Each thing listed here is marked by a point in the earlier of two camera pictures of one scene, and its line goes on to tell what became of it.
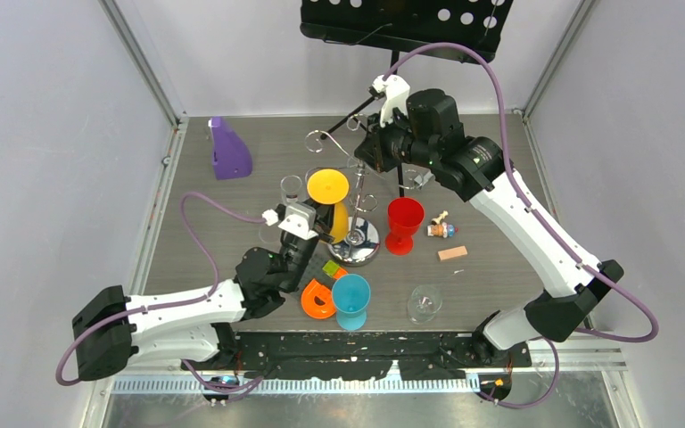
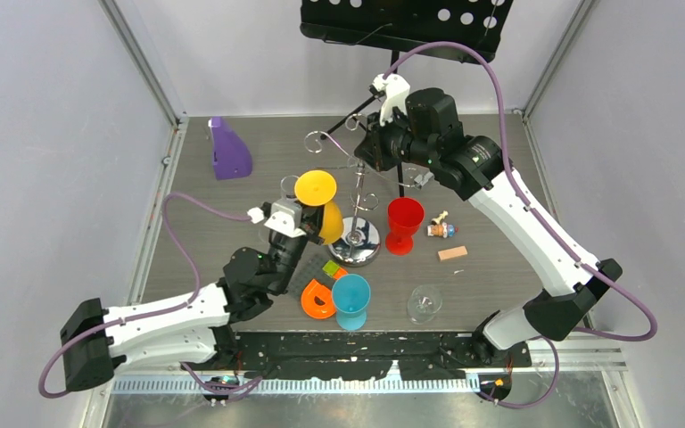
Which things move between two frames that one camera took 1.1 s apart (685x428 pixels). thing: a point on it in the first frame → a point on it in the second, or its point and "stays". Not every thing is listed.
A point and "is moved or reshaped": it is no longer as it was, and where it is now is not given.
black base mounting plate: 355,355 stays
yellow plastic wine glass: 331,187 is moved or reshaped
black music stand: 406,24 stays
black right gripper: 371,150 stays
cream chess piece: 439,219 stays
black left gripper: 323,214 → 311,220
